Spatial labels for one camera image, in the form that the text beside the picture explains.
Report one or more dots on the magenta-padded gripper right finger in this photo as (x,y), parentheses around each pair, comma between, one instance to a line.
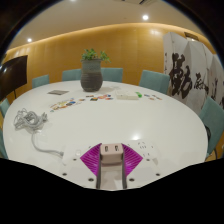
(133,160)

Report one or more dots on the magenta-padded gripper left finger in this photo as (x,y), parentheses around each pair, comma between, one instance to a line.
(90,160)

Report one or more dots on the small white charger block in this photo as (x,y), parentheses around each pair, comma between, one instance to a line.
(111,156)

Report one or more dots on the white power strip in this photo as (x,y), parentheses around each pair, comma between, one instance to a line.
(145,146)

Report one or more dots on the colourful small cards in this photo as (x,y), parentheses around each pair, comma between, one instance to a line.
(153,97)
(100,97)
(63,105)

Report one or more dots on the white flat box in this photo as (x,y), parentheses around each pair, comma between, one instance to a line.
(126,95)

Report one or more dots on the small green object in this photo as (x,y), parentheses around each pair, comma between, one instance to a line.
(138,94)

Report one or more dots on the grey booklet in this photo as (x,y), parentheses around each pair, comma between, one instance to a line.
(57,92)

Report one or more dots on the group of teal chairs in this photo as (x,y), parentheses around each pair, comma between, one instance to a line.
(154,81)

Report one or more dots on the potted plant in grey pot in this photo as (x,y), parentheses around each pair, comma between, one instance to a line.
(91,76)

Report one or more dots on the large teal chair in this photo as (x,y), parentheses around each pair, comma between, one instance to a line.
(213,121)

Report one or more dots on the white calligraphy folding screen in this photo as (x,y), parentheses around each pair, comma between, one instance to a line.
(186,73)

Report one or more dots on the round ceiling lights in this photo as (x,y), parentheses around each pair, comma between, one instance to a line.
(145,17)

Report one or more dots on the black wall screen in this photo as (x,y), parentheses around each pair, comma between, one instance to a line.
(12,76)

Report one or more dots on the dark wall sign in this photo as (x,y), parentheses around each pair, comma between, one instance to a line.
(191,36)

